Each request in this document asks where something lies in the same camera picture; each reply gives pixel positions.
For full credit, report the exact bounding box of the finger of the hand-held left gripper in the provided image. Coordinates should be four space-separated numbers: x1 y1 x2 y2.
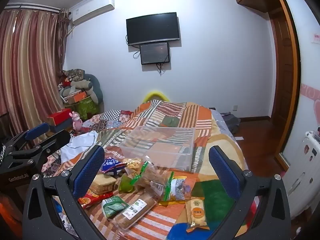
3 122 51 153
8 130 72 166

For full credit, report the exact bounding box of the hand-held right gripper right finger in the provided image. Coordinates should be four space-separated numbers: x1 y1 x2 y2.
208 145 292 240

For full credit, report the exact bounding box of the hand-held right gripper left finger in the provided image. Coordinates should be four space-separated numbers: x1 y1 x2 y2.
22 145 105 240

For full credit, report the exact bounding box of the blue snack bag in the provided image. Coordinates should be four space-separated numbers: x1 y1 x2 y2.
101 156 128 175

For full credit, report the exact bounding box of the green jelly cup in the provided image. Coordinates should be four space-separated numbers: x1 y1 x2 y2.
118 174 137 193

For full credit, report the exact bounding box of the long sliced biscuit pack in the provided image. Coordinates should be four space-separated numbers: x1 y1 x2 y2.
112 194 160 230

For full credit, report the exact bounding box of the clear plastic storage box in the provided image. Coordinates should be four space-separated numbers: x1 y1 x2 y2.
117 126 196 173

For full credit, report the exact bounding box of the clear bag of puffed snacks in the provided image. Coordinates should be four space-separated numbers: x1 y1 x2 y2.
124 157 143 173

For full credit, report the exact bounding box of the green-sealed bag of brown snacks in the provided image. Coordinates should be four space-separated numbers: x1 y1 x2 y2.
132 161 173 198

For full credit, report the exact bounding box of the dark grey flat box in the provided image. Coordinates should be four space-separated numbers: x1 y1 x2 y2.
49 119 74 133

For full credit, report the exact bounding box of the tan square biscuit packet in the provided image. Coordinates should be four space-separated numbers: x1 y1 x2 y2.
89 173 118 195

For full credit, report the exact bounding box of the white cloth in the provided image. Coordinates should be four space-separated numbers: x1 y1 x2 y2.
60 130 99 164

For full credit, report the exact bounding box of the red flat box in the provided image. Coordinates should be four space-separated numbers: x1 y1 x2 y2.
47 108 73 125

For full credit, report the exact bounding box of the pink bunny toy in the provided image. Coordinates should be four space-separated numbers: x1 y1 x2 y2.
71 111 83 130

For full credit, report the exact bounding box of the red snack packet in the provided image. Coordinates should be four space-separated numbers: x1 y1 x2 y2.
78 191 114 209

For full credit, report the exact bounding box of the green snack packet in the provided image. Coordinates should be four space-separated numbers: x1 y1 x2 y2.
101 196 130 219

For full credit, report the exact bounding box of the green cardboard box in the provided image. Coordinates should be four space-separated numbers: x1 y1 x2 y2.
75 96 100 120

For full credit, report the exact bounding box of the orange cardboard box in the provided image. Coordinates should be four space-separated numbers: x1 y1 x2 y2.
65 91 87 104

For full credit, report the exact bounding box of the green-sealed bag with label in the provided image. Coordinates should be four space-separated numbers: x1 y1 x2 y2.
160 171 192 204

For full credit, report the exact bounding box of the grey bed sheet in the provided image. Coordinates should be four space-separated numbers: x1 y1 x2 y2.
210 109 237 140

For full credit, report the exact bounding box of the yellow cake packet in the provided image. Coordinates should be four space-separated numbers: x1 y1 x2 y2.
185 197 210 231

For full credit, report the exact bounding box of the grey backpack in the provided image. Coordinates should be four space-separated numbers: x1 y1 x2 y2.
221 112 242 133

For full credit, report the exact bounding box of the checkered patchwork quilt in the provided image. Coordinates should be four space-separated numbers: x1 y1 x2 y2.
82 109 134 133

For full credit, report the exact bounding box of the striped curtain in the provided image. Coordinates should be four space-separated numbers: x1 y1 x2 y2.
0 4 73 150

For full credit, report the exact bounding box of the floral cushion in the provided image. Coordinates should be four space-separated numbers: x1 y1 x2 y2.
62 69 85 79

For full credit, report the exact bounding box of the orange patchwork blanket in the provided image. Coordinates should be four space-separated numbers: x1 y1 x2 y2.
41 99 250 240

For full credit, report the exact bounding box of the white appliance with stickers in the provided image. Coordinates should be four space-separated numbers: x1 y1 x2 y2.
282 130 320 218

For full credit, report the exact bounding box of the yellow round object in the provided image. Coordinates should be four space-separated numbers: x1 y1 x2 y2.
142 91 170 103

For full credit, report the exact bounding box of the wooden door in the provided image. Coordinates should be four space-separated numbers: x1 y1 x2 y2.
269 0 300 170

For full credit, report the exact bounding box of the small black monitor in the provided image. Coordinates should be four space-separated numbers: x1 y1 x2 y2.
139 42 170 65

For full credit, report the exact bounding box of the white air conditioner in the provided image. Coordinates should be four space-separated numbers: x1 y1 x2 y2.
69 0 115 25

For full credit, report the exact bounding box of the pink wall border sticker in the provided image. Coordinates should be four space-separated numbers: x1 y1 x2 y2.
300 82 320 125

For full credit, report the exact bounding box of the black wall television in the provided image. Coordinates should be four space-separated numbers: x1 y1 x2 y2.
126 12 181 46

